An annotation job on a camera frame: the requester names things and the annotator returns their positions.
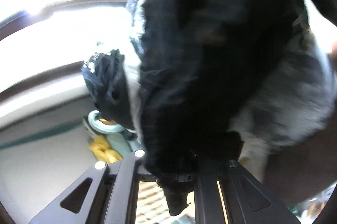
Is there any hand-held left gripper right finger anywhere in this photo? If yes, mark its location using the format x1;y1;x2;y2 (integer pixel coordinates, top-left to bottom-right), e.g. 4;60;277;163
193;158;302;224

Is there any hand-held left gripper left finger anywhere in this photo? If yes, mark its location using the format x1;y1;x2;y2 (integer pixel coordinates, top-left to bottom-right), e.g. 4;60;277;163
28;150;158;224

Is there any black garment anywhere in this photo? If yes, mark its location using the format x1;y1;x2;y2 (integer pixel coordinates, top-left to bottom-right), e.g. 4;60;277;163
138;0;320;216

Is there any yellow cloth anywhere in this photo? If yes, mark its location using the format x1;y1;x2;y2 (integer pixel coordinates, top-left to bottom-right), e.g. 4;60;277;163
90;135;123;163

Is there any teal padded cushion orange trim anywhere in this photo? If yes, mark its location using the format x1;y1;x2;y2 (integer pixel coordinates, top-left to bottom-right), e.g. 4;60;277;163
88;110;140;159

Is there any white garment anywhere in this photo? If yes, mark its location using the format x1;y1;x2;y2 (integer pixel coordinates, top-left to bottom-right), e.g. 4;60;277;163
122;70;146;140

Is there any dark sheer garment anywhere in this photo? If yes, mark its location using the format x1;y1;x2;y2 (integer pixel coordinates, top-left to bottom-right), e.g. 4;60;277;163
81;49;137;130

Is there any blue white patterned blanket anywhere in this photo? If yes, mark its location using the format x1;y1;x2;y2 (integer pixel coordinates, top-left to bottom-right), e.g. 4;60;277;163
126;0;336;161

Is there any dark brown window frame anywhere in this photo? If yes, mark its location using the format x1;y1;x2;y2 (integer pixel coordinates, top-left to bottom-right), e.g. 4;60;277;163
0;0;132;103

